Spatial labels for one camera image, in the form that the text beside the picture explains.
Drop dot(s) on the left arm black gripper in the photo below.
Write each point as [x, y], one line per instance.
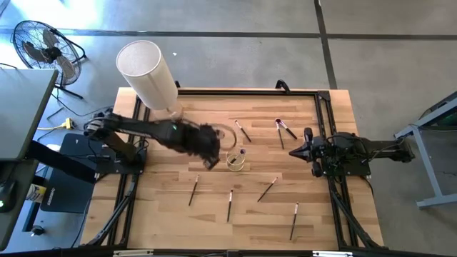
[200, 142]

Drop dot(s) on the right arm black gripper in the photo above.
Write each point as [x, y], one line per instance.
[317, 153]

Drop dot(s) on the slim black makeup brush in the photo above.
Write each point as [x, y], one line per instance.
[294, 221]
[194, 190]
[243, 131]
[230, 205]
[267, 189]

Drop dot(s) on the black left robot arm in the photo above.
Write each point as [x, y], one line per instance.
[143, 128]

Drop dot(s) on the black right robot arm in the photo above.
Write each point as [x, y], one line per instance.
[378, 148]

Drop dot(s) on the purple head makeup brush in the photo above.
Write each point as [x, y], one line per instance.
[242, 152]

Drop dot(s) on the white cylindrical shade table lamp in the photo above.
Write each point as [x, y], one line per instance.
[146, 75]

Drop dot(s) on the yellow power strip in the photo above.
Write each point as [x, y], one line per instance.
[68, 124]

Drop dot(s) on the black computer tower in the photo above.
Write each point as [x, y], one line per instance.
[68, 185]

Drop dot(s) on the black floor fan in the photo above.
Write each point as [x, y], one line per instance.
[46, 53]

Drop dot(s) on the grey desk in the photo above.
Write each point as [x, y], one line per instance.
[21, 110]

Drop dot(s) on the black knob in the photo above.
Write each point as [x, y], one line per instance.
[37, 230]

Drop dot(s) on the black aluminium table frame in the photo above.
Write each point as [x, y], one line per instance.
[250, 92]

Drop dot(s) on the white bracket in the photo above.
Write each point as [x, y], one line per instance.
[332, 253]
[132, 253]

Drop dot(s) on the blue-grey metal table frame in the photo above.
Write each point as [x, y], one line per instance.
[425, 160]

